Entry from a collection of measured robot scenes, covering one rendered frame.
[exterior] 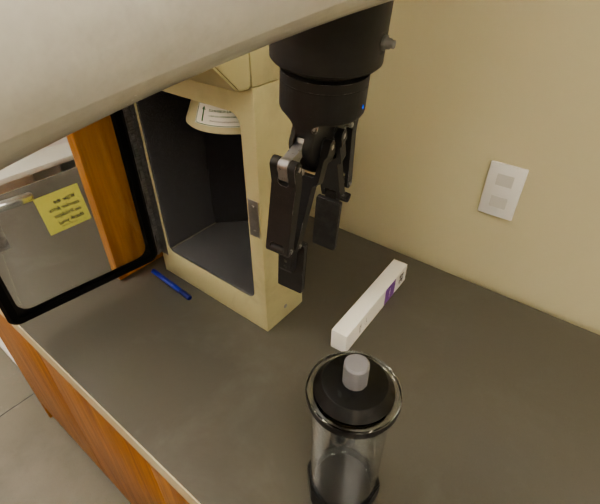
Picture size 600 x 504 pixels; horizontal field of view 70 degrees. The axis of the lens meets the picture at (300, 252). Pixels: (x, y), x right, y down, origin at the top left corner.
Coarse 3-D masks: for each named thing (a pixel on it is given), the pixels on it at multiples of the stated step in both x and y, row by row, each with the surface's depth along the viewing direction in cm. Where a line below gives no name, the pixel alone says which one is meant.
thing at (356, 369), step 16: (320, 368) 50; (336, 368) 49; (352, 368) 45; (368, 368) 45; (320, 384) 47; (336, 384) 47; (352, 384) 46; (368, 384) 47; (384, 384) 47; (320, 400) 46; (336, 400) 45; (352, 400) 45; (368, 400) 45; (384, 400) 46; (336, 416) 45; (352, 416) 45; (368, 416) 45; (384, 416) 45
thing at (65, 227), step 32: (96, 128) 75; (32, 160) 70; (64, 160) 73; (96, 160) 77; (0, 192) 68; (32, 192) 72; (64, 192) 75; (96, 192) 80; (128, 192) 84; (0, 224) 70; (32, 224) 74; (64, 224) 78; (96, 224) 82; (128, 224) 87; (0, 256) 72; (32, 256) 76; (64, 256) 80; (96, 256) 85; (128, 256) 90; (32, 288) 79; (64, 288) 83
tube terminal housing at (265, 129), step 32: (256, 64) 56; (192, 96) 65; (224, 96) 61; (256, 96) 58; (256, 128) 61; (288, 128) 66; (256, 160) 63; (256, 192) 67; (256, 256) 75; (224, 288) 88; (256, 288) 80; (288, 288) 85; (256, 320) 86
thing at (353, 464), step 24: (312, 384) 49; (312, 408) 46; (312, 432) 52; (360, 432) 44; (384, 432) 48; (312, 456) 55; (336, 456) 49; (360, 456) 49; (312, 480) 58; (336, 480) 52; (360, 480) 52
